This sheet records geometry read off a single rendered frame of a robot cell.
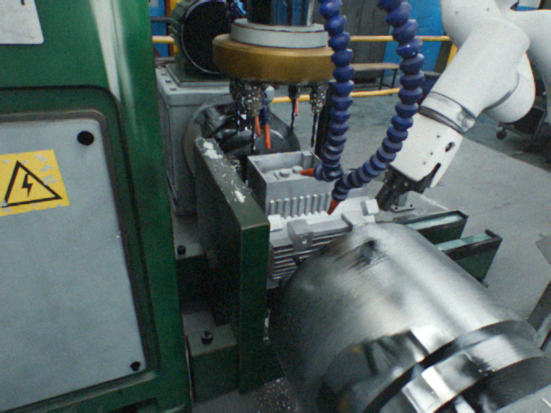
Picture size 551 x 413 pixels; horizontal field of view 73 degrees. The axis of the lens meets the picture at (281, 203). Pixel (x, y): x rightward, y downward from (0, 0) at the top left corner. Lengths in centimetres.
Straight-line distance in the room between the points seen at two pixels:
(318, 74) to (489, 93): 29
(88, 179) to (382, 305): 28
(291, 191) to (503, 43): 38
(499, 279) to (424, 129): 55
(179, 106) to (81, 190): 65
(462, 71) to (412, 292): 39
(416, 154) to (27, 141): 52
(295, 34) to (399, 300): 32
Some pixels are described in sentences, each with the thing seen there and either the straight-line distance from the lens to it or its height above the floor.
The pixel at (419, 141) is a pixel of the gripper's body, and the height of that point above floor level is 120.
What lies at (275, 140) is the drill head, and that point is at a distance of 83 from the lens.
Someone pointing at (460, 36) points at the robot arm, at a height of 134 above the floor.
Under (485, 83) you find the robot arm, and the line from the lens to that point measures 66.
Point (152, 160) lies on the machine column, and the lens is 36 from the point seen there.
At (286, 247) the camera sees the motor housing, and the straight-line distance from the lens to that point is 59.
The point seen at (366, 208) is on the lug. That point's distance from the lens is 65.
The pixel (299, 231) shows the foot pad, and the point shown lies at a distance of 57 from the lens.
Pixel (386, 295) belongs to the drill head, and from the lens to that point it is 37.
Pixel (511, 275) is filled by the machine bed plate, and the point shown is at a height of 80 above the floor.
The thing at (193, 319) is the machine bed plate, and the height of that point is 80.
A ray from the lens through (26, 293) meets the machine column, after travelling 43.
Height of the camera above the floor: 140
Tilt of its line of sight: 31 degrees down
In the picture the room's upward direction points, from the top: 4 degrees clockwise
